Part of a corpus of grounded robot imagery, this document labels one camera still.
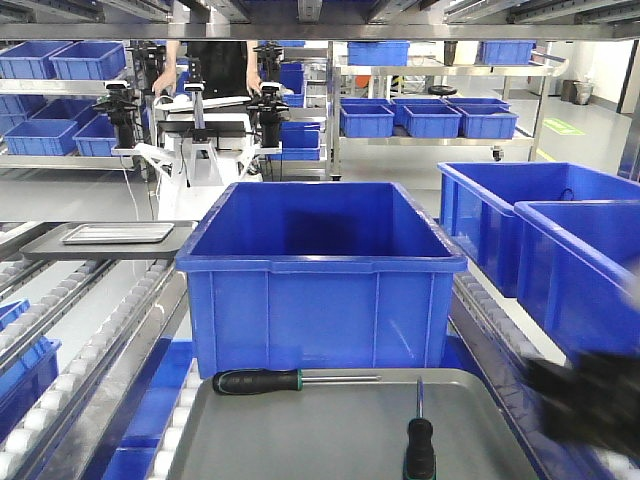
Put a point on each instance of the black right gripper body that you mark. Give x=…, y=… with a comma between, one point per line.
x=593, y=402

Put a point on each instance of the green black screwdriver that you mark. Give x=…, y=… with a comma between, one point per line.
x=262, y=381
x=419, y=458

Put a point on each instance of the grey metal tray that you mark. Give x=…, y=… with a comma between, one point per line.
x=350, y=431

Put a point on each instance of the small silver tray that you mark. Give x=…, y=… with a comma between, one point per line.
x=117, y=233

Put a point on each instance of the dark grey tray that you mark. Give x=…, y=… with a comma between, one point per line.
x=50, y=247

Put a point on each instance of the blue bin right near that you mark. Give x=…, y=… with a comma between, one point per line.
x=576, y=273

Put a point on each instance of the blue bin right far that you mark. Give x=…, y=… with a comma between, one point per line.
x=478, y=199

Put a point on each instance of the large blue bin on rack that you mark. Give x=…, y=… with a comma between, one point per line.
x=318, y=275

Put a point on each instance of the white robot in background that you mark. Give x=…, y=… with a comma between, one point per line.
x=200, y=145

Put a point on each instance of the person in black shirt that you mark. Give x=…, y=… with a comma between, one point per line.
x=228, y=68

